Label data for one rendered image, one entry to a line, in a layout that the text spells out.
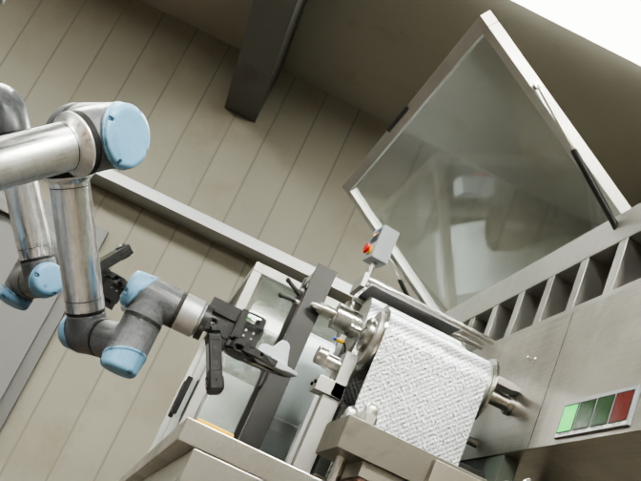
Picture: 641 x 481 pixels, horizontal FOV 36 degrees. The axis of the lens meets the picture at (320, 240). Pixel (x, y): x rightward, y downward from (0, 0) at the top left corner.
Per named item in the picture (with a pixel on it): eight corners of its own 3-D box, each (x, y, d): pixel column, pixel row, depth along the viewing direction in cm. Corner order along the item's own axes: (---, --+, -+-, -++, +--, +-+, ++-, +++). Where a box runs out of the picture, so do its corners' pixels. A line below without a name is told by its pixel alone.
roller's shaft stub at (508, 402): (474, 402, 205) (481, 383, 206) (503, 416, 205) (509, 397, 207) (482, 400, 200) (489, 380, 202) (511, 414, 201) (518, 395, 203)
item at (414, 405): (342, 432, 188) (378, 346, 194) (449, 484, 190) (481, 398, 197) (343, 432, 187) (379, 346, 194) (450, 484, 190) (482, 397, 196)
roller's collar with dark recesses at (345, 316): (325, 329, 228) (336, 305, 230) (348, 341, 229) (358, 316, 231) (332, 324, 222) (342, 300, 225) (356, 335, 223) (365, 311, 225)
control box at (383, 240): (356, 258, 267) (369, 226, 271) (376, 269, 269) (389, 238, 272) (366, 252, 261) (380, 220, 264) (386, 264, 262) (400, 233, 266)
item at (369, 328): (358, 352, 197) (353, 346, 204) (366, 356, 197) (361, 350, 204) (374, 319, 197) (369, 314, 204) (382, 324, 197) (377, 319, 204)
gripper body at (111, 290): (104, 308, 241) (63, 283, 236) (121, 278, 243) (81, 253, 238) (114, 311, 235) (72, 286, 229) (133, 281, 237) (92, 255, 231)
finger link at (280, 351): (310, 350, 187) (266, 329, 186) (298, 378, 185) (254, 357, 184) (306, 353, 190) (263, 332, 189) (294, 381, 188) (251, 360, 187)
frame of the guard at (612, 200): (328, 194, 307) (347, 182, 310) (427, 341, 302) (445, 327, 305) (466, 19, 202) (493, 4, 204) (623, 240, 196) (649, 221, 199)
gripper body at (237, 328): (271, 321, 186) (215, 293, 185) (253, 361, 183) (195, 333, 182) (263, 328, 193) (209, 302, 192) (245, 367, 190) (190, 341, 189)
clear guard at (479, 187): (351, 188, 305) (352, 187, 305) (442, 322, 300) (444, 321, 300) (485, 28, 207) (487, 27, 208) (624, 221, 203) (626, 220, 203)
